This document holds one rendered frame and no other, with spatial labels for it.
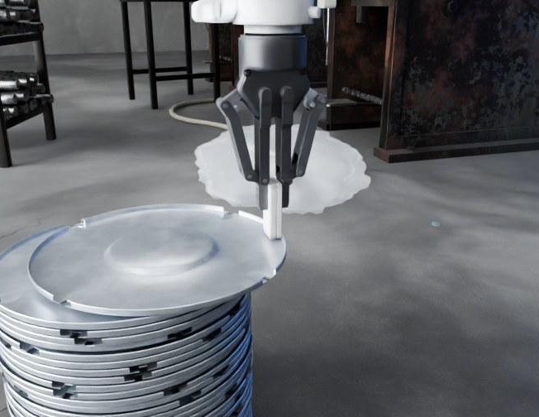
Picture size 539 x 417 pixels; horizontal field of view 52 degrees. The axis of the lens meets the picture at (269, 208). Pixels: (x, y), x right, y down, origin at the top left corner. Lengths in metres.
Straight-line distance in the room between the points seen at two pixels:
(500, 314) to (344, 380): 0.34
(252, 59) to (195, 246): 0.22
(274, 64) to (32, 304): 0.34
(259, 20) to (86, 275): 0.32
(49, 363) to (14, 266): 0.15
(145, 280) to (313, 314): 0.45
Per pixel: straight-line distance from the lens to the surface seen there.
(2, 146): 2.01
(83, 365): 0.56
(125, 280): 0.60
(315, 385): 0.82
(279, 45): 0.60
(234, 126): 0.62
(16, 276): 0.66
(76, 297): 0.58
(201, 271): 0.60
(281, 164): 0.64
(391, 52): 1.93
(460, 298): 1.09
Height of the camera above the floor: 0.50
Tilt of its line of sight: 20 degrees down
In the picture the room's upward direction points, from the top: straight up
